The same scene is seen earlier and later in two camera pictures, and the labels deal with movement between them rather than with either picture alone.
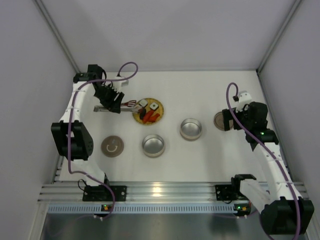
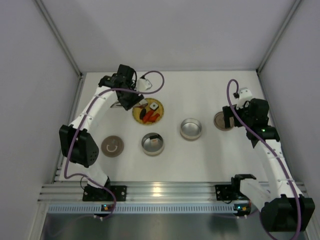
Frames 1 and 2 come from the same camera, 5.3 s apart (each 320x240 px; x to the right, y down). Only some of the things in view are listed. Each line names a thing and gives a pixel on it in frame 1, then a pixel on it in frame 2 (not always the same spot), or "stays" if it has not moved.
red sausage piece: x=152 y=119 stays
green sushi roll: x=154 y=106 stays
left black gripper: x=110 y=97 → x=130 y=100
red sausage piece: x=146 y=117 stays
